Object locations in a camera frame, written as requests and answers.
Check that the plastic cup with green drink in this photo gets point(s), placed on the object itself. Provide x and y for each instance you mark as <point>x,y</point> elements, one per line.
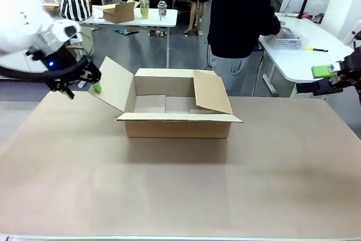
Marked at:
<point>144,11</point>

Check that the white perforated basket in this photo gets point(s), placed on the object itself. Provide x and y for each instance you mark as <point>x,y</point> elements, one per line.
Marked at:
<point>290,44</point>

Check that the person's left forearm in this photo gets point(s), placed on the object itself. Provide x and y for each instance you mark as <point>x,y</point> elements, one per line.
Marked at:
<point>275,22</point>

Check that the yellow black marker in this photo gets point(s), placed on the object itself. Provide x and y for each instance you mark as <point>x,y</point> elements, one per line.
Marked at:
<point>316,49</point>

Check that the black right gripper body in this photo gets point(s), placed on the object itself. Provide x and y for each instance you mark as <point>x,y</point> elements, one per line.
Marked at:
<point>352,66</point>

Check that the white folding table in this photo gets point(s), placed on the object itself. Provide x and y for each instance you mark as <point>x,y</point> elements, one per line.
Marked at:
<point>153,21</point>

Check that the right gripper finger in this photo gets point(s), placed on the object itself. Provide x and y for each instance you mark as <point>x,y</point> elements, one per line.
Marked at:
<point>323,71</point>
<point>316,88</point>

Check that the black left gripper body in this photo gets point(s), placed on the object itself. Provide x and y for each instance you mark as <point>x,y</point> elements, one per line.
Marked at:
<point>60,64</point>

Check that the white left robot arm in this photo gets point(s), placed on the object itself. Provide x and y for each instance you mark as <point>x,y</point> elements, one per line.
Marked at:
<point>17,26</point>

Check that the person's left hand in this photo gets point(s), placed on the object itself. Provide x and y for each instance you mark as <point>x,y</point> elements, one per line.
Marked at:
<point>279,34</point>

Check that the person in dark sweater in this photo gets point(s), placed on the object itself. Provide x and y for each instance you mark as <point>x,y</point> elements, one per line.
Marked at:
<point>239,12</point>

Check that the small open cardboard box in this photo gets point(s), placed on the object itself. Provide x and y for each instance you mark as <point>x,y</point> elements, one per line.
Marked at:
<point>118,13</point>

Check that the white curved table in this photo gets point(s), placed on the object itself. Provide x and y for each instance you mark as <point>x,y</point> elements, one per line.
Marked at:
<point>296,63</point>

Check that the large brown cardboard box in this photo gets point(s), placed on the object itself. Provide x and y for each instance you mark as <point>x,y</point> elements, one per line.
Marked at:
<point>175,129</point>

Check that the clear dome lid plastic cup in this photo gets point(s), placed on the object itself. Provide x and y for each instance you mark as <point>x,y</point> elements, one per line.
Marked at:
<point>162,9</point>

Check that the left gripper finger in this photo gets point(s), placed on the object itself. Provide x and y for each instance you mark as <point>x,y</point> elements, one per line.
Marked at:
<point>94,78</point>
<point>66,88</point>

